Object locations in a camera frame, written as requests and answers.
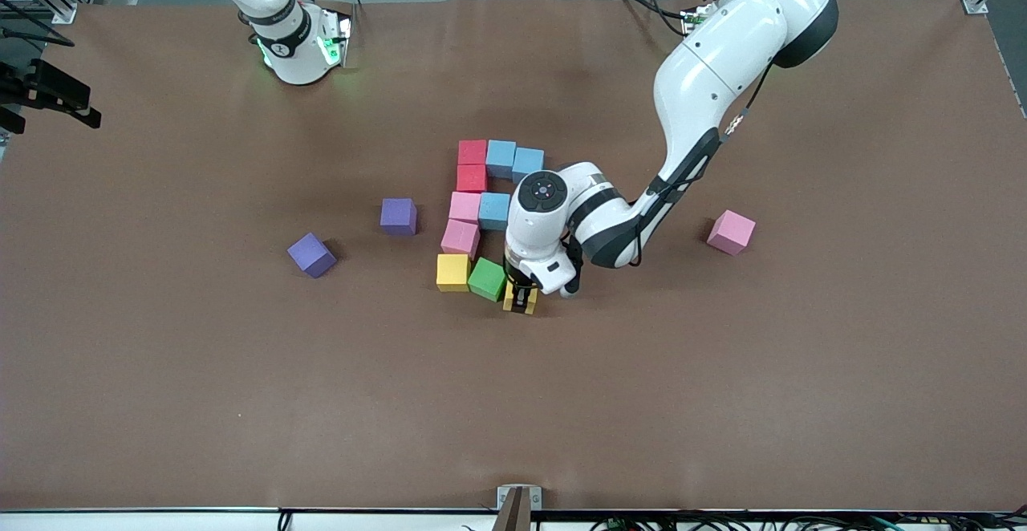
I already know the blue foam block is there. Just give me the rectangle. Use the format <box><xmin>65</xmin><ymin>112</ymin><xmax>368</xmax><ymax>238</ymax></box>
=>
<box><xmin>485</xmin><ymin>140</ymin><xmax>518</xmax><ymax>180</ymax></box>
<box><xmin>479</xmin><ymin>192</ymin><xmax>512</xmax><ymax>233</ymax></box>
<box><xmin>512</xmin><ymin>147</ymin><xmax>546</xmax><ymax>185</ymax></box>

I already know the yellow foam block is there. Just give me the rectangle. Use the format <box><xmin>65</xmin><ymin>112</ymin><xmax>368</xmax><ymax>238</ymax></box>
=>
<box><xmin>436</xmin><ymin>253</ymin><xmax>473</xmax><ymax>293</ymax></box>
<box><xmin>502</xmin><ymin>284</ymin><xmax>539</xmax><ymax>316</ymax></box>

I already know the brown table cover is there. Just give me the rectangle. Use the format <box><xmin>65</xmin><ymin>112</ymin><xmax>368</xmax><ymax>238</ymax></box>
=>
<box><xmin>0</xmin><ymin>0</ymin><xmax>1027</xmax><ymax>512</ymax></box>

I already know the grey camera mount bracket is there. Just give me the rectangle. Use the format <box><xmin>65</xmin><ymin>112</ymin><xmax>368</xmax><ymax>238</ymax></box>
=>
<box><xmin>496</xmin><ymin>484</ymin><xmax>544</xmax><ymax>531</ymax></box>

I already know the white table edge strip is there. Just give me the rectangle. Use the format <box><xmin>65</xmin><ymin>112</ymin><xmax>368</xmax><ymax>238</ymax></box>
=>
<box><xmin>0</xmin><ymin>507</ymin><xmax>1027</xmax><ymax>531</ymax></box>

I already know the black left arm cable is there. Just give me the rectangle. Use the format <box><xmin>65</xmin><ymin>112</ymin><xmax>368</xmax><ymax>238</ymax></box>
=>
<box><xmin>630</xmin><ymin>62</ymin><xmax>775</xmax><ymax>267</ymax></box>

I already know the green foam block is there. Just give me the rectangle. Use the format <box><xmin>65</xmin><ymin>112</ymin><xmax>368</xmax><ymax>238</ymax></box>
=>
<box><xmin>467</xmin><ymin>257</ymin><xmax>509</xmax><ymax>302</ymax></box>

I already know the purple foam block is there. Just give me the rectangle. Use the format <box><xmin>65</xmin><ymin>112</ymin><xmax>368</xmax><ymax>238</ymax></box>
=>
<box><xmin>287</xmin><ymin>233</ymin><xmax>338</xmax><ymax>279</ymax></box>
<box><xmin>380</xmin><ymin>198</ymin><xmax>419</xmax><ymax>237</ymax></box>

